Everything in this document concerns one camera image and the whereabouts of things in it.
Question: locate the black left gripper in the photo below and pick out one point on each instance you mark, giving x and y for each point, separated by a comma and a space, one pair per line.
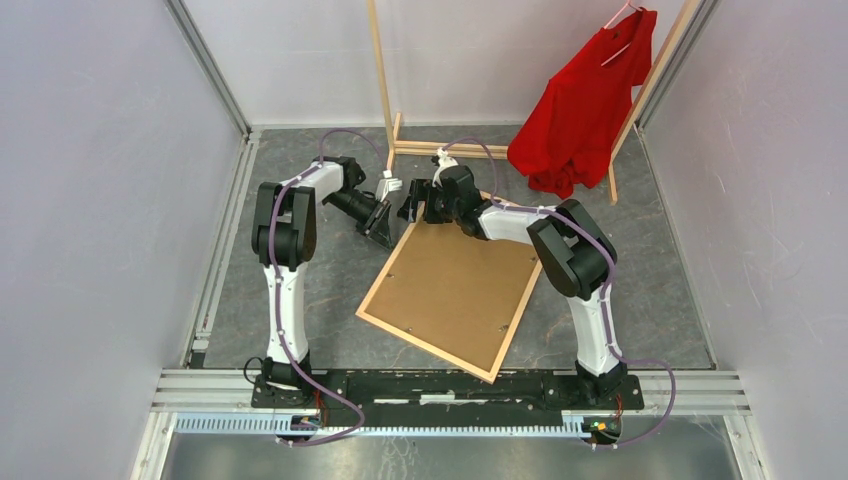
378, 228

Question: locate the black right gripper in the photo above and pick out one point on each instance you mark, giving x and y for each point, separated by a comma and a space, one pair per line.
422, 190

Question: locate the light wooden picture frame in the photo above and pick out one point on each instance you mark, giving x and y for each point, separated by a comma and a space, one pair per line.
384, 291

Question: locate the brown backing board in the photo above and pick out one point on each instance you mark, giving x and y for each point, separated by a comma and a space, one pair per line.
457, 291

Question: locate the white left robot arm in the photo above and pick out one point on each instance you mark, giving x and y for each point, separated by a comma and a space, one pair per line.
284, 238

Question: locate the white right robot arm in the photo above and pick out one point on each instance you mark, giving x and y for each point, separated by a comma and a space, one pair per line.
577, 258

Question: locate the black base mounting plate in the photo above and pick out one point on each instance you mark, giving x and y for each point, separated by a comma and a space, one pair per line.
442, 398

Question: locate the red t-shirt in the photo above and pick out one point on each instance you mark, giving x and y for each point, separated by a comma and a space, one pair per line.
567, 139

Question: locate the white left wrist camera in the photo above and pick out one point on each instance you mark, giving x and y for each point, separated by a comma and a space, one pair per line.
387, 184

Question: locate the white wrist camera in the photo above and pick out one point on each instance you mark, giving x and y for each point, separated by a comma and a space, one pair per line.
443, 162
387, 184

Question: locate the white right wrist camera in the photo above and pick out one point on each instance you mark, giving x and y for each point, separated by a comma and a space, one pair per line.
443, 162

